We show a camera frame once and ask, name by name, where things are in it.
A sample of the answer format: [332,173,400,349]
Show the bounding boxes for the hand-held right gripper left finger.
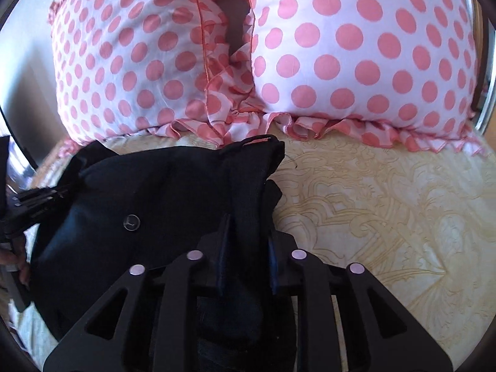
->
[42,214,238,372]

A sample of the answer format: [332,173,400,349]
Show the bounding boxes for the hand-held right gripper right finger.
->
[267,228,454,372]

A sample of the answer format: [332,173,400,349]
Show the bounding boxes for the black pants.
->
[29,135,286,372]

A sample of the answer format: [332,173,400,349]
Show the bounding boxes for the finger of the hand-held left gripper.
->
[13,184,75,218]

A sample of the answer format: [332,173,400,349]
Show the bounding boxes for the wooden headboard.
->
[470,0,496,134]

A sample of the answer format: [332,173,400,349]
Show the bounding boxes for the person's left hand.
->
[0,249,32,292]

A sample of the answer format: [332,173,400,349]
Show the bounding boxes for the yellow patterned bedspread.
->
[8,130,496,372]

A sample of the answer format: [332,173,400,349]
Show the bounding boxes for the pink polka dot pillow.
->
[232,0,486,155]
[47,0,257,145]

